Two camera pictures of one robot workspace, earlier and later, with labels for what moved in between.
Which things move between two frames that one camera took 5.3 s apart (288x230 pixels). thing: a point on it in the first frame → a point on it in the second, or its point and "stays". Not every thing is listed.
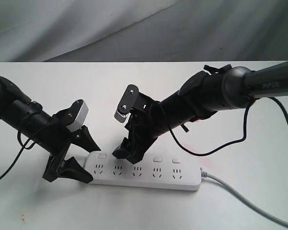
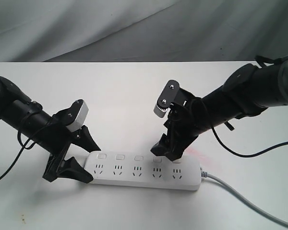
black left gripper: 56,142 stays
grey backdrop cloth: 135,30 stays
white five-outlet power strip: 156,170 stays
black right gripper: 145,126 → 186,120
